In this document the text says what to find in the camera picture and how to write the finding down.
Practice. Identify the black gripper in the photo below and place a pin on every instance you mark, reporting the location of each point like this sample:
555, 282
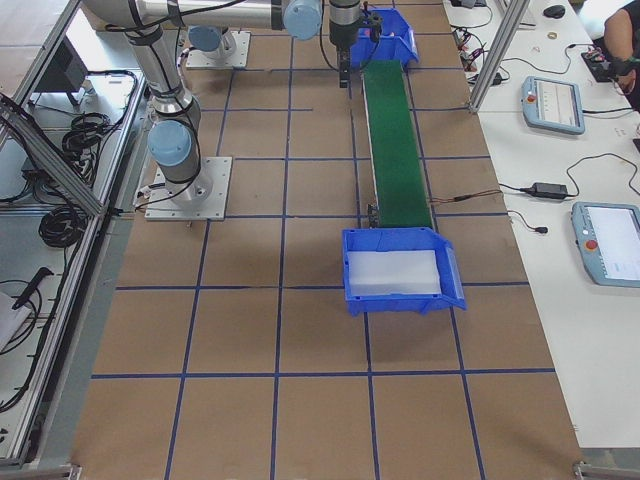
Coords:
342, 30

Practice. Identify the blue source bin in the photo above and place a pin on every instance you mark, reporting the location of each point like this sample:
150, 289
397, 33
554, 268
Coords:
396, 40

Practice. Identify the green conveyor belt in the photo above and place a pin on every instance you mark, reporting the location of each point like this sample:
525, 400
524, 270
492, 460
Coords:
400, 188

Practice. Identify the far teach pendant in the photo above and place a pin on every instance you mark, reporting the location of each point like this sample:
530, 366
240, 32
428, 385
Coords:
552, 105

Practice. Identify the teach pendant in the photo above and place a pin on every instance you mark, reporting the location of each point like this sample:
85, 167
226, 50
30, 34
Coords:
607, 237
552, 105

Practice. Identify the blue destination bin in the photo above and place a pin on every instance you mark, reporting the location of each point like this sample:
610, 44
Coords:
405, 239

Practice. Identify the white foam in destination bin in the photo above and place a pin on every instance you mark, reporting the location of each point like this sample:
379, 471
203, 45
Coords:
393, 272

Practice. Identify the black power adapter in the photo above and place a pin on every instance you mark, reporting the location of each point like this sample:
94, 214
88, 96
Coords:
544, 190

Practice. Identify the person at desk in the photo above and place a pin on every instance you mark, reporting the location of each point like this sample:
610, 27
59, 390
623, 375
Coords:
620, 43

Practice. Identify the near teach pendant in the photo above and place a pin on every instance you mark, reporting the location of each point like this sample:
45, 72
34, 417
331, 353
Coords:
607, 237

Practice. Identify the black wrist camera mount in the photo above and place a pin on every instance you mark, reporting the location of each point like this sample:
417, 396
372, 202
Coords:
371, 22

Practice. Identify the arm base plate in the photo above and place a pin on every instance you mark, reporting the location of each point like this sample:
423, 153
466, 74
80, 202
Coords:
196, 59
205, 198

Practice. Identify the aluminium frame post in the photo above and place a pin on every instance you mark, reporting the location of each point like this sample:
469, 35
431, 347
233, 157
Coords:
497, 51

